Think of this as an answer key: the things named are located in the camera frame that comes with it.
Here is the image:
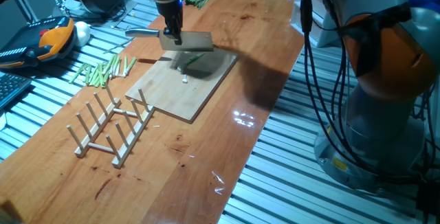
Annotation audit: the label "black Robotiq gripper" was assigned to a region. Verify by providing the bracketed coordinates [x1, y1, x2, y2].
[153, 0, 184, 46]

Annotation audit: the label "steel cleaver knife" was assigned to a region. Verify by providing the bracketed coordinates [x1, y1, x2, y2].
[124, 27, 215, 52]

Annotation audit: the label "green garlic stalk piece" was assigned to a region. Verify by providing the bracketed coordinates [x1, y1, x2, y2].
[177, 52, 208, 71]

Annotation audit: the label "pile of cut garlic stalks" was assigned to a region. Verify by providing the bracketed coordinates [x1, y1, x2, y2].
[68, 54, 138, 89]

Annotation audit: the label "thin grey stick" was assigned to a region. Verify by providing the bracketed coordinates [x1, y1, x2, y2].
[102, 37, 135, 54]

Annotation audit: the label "light wooden cutting board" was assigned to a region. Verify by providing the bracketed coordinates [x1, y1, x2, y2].
[124, 45, 239, 124]

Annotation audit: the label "white egg-shaped object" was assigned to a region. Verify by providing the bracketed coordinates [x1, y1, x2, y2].
[74, 21, 91, 48]

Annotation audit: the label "wooden peg dish rack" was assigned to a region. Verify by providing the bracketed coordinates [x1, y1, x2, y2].
[66, 86, 156, 169]

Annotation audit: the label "black orange teach pendant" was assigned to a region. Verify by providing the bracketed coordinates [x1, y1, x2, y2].
[0, 16, 77, 69]

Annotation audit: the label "white plastic drawer box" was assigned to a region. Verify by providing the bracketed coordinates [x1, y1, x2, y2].
[290, 0, 341, 48]

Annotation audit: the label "grey metal tripod legs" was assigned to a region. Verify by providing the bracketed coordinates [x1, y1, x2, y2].
[0, 0, 69, 24]

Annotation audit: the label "large reddish wooden board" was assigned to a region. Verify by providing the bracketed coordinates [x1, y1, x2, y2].
[0, 0, 305, 224]

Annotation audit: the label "black computer keyboard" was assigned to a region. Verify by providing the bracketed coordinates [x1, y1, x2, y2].
[0, 71, 32, 111]

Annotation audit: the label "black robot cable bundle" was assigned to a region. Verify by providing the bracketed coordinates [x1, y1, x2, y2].
[188, 0, 440, 183]

